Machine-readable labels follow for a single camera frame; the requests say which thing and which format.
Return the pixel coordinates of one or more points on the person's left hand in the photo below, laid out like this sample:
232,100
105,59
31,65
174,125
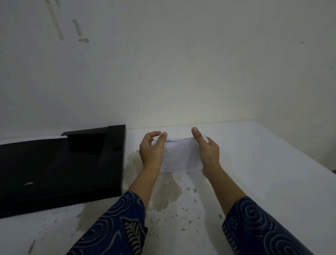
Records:
151,155

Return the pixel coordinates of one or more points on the person's right forearm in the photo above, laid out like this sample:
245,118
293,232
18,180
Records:
249,218

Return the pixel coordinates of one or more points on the person's left forearm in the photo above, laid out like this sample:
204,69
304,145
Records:
123,218

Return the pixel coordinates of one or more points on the person's right hand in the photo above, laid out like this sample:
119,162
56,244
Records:
210,155

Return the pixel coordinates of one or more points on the pile of white printed papers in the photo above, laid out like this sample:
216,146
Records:
178,157

